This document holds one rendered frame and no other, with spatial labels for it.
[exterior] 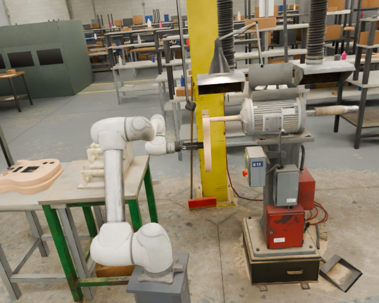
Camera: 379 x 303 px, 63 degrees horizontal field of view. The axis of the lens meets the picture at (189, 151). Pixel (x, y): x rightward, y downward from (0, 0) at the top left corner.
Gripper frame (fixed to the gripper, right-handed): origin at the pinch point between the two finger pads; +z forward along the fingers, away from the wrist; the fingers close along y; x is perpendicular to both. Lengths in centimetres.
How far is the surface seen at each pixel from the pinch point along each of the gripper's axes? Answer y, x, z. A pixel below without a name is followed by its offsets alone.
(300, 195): 9, -38, 66
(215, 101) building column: -80, 22, 13
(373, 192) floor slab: -101, -88, 177
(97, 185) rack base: 27, -16, -70
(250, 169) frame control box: 39.5, -6.7, 27.0
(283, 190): 21, -29, 51
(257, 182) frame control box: 38, -16, 31
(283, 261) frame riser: 17, -86, 52
